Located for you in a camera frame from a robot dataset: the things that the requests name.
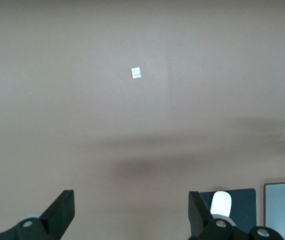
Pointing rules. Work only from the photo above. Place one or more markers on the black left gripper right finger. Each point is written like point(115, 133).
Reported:
point(217, 231)

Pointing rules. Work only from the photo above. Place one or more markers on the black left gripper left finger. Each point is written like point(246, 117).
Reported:
point(32, 230)

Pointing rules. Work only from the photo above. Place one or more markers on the white computer mouse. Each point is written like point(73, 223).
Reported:
point(221, 202)

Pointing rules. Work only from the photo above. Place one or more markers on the black mouse pad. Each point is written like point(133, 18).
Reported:
point(245, 207)

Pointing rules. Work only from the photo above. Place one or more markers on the small square tape patch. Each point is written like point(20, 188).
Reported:
point(136, 73)

